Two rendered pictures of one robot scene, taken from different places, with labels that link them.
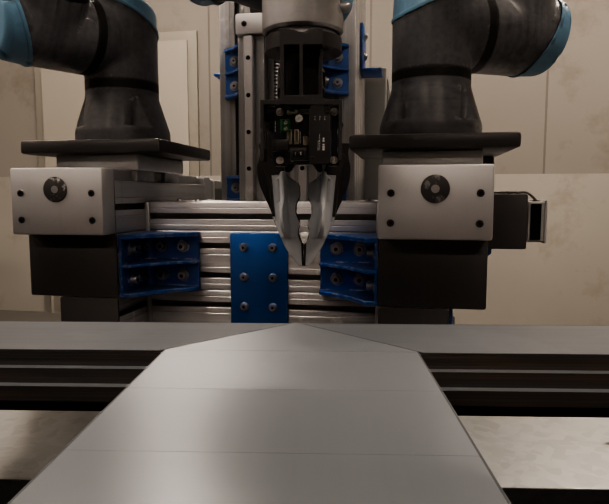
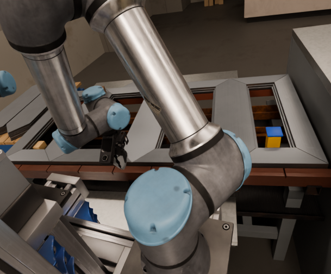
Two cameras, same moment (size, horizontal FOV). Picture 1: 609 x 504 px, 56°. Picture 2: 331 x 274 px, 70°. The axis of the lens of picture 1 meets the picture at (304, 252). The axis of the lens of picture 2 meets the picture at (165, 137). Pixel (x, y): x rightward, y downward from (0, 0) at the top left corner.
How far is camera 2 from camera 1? 1.39 m
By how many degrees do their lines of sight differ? 133
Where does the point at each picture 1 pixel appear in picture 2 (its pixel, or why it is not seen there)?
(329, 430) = (139, 131)
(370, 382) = (131, 139)
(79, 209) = not seen: hidden behind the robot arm
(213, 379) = (148, 139)
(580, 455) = not seen: hidden behind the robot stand
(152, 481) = (154, 124)
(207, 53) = not seen: outside the picture
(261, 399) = (144, 135)
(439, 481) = (135, 125)
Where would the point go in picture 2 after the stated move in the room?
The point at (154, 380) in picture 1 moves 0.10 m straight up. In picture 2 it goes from (155, 139) to (151, 123)
